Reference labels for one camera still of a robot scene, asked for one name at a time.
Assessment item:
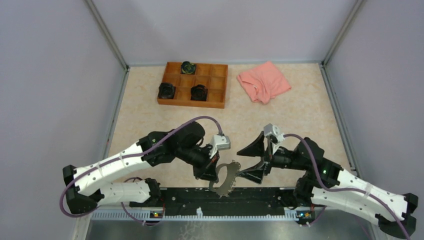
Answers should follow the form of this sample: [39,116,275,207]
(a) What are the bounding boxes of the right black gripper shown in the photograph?
[235,131,307,184]

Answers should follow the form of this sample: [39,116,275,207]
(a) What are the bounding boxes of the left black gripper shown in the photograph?
[177,143,221,184]

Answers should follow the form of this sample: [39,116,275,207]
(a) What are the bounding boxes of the metal key holder plate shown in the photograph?
[208,160,241,198]

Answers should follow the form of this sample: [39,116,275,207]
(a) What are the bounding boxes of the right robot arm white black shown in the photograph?
[237,132,419,240]

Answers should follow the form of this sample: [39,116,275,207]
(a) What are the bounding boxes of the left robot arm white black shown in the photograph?
[60,121,231,217]

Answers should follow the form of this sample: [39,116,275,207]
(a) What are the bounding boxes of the pink folded cloth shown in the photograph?
[236,61,292,105]

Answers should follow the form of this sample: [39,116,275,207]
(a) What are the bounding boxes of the black rolled belt middle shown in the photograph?
[190,84,208,102]

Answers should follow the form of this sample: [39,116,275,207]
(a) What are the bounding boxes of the black rolled belt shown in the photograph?
[180,61,197,75]
[190,84,208,102]
[157,82,176,99]

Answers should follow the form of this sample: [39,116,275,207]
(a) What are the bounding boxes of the orange wooden compartment tray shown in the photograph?
[156,62,229,109]

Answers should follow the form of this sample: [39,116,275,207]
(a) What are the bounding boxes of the black rolled belt left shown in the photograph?
[157,82,176,99]

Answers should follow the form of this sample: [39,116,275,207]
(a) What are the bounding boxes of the black rolled belt top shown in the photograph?
[180,61,197,75]

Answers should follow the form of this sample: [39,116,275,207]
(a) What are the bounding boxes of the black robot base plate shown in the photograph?
[129,187,314,217]

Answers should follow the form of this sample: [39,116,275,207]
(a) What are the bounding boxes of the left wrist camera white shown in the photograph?
[209,134,231,159]

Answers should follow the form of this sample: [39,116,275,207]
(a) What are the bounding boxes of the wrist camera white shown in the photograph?
[263,123,285,144]
[209,134,231,159]

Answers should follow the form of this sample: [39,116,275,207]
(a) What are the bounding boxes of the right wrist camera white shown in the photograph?
[263,123,285,144]

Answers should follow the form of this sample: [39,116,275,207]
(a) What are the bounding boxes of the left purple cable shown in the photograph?
[59,115,223,219]

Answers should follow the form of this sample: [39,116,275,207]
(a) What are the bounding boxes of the white slotted cable duct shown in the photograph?
[90,207,299,222]

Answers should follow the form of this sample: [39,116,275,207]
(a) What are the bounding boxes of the aluminium frame rails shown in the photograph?
[71,0,369,240]

